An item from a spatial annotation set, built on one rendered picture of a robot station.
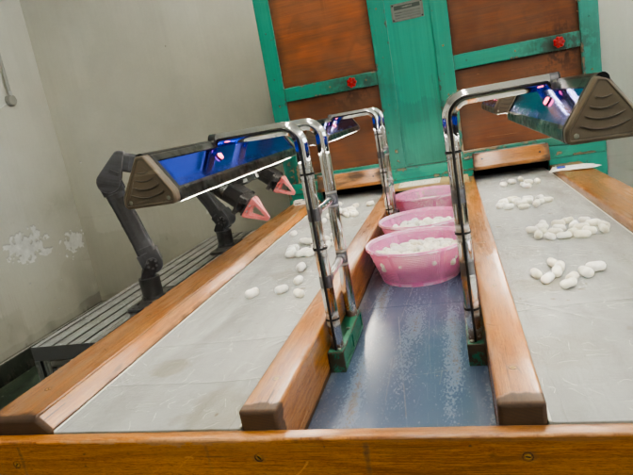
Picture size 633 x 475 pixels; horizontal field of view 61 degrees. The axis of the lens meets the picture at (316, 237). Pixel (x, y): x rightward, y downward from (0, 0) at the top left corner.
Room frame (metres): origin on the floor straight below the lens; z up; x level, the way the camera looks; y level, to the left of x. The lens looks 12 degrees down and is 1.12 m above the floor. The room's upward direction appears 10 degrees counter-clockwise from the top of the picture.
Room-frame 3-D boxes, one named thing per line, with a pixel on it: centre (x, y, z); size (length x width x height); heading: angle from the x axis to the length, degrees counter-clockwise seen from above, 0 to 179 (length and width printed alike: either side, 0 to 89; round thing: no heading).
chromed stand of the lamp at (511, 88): (0.89, -0.33, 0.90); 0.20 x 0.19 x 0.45; 164
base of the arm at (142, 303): (1.58, 0.52, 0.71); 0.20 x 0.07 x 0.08; 165
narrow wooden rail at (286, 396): (1.51, -0.13, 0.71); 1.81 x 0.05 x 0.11; 164
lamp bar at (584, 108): (0.87, -0.41, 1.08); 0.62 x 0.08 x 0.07; 164
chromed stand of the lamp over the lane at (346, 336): (1.00, 0.05, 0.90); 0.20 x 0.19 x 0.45; 164
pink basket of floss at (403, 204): (2.05, -0.45, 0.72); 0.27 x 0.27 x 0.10
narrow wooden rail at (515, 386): (1.42, -0.44, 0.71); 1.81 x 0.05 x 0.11; 164
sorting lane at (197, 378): (1.56, 0.04, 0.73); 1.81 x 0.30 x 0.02; 164
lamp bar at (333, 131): (1.96, -0.13, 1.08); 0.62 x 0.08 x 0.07; 164
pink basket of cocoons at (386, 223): (1.62, -0.33, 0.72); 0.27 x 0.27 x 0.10
